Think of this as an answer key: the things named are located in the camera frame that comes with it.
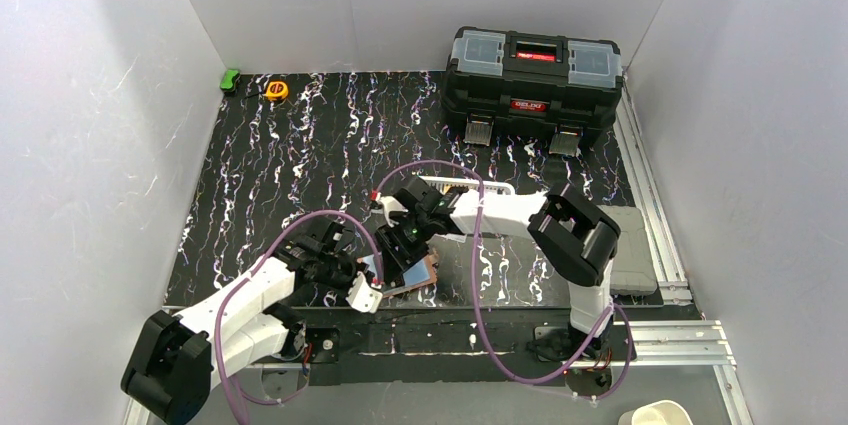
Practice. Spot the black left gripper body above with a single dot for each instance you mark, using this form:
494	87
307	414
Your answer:
346	269

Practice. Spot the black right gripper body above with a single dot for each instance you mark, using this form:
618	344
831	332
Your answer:
396	249

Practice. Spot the brown leather card holder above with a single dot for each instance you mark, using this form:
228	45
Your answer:
421	274

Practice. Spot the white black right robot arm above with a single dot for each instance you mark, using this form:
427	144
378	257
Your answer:
577	238

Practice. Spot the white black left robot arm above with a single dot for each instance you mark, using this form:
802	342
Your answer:
179	359

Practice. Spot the white plastic basket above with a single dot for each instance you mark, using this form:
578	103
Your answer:
443	184

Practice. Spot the yellow tape measure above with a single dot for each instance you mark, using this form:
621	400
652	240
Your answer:
276	90

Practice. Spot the green small device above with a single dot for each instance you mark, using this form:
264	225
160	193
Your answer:
229	81

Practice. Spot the black red toolbox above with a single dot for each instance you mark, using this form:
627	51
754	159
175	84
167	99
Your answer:
563	91

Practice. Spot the white plastic cup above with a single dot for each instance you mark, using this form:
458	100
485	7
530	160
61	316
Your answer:
663	412

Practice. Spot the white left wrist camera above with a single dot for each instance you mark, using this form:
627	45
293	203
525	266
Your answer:
362	296

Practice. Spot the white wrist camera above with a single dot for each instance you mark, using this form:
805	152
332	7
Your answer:
362	296
386	205

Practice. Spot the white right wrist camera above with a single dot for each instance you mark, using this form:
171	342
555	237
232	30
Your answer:
386	205

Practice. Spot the aluminium frame rail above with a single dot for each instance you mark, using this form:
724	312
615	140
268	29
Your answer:
428	336

